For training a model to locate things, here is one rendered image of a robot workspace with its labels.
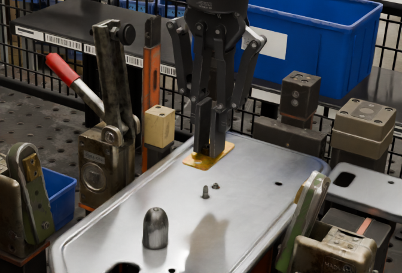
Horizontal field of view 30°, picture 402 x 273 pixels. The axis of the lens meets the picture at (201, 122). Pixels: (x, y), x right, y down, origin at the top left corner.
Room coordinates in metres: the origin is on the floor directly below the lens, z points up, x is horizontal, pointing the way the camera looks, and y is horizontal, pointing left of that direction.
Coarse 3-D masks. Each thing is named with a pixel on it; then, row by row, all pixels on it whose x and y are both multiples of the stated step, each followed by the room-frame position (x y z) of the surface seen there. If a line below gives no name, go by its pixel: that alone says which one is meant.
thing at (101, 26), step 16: (96, 32) 0.94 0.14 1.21; (112, 32) 0.94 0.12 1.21; (128, 32) 0.93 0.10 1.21; (96, 48) 0.94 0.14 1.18; (112, 48) 0.95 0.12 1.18; (112, 64) 0.93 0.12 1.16; (112, 80) 0.93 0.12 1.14; (112, 96) 0.93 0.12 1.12; (128, 96) 0.95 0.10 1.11; (112, 112) 0.93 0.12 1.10; (128, 112) 0.95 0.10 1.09
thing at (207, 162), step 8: (208, 144) 0.88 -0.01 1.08; (232, 144) 0.90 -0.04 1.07; (200, 152) 0.88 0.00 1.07; (208, 152) 0.87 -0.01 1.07; (224, 152) 0.88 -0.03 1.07; (184, 160) 0.85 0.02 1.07; (192, 160) 0.85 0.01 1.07; (200, 160) 0.85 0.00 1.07; (208, 160) 0.85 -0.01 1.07; (216, 160) 0.86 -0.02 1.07; (200, 168) 0.83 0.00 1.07; (208, 168) 0.84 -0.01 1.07
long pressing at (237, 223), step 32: (160, 160) 0.96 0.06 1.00; (224, 160) 0.98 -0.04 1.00; (256, 160) 0.98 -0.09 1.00; (288, 160) 0.99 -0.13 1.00; (320, 160) 1.00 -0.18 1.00; (128, 192) 0.87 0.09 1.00; (160, 192) 0.88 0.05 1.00; (192, 192) 0.88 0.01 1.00; (224, 192) 0.89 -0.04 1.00; (256, 192) 0.89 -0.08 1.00; (288, 192) 0.90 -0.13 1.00; (96, 224) 0.80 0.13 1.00; (128, 224) 0.80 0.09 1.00; (192, 224) 0.81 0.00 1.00; (224, 224) 0.81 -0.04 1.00; (256, 224) 0.81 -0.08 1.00; (288, 224) 0.83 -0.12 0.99; (64, 256) 0.72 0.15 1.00; (96, 256) 0.73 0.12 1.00; (128, 256) 0.73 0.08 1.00; (160, 256) 0.73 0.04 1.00; (192, 256) 0.74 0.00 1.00; (224, 256) 0.74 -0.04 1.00; (256, 256) 0.75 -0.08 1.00
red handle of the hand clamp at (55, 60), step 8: (48, 56) 1.00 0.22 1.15; (56, 56) 0.99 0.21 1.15; (48, 64) 0.99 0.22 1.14; (56, 64) 0.98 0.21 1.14; (64, 64) 0.99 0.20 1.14; (56, 72) 0.98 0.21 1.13; (64, 72) 0.98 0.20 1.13; (72, 72) 0.98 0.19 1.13; (64, 80) 0.97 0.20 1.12; (72, 80) 0.97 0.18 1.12; (80, 80) 0.98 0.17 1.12; (72, 88) 0.97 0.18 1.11; (80, 88) 0.97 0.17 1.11; (88, 88) 0.97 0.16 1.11; (80, 96) 0.97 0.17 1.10; (88, 96) 0.96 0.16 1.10; (96, 96) 0.97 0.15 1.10; (88, 104) 0.96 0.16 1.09; (96, 104) 0.95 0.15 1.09; (96, 112) 0.95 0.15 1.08; (104, 112) 0.95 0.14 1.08; (104, 120) 0.95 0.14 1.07; (128, 128) 0.94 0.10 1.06
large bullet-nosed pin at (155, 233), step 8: (152, 208) 0.77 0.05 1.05; (160, 208) 0.77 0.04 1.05; (144, 216) 0.77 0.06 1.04; (152, 216) 0.75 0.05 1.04; (160, 216) 0.76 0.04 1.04; (144, 224) 0.76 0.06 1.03; (152, 224) 0.75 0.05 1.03; (160, 224) 0.75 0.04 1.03; (168, 224) 0.76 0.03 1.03; (144, 232) 0.76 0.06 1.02; (152, 232) 0.75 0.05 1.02; (160, 232) 0.75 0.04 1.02; (168, 232) 0.76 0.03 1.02; (144, 240) 0.76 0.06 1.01; (152, 240) 0.75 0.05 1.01; (160, 240) 0.75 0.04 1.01; (152, 248) 0.75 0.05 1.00; (160, 248) 0.75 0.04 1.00
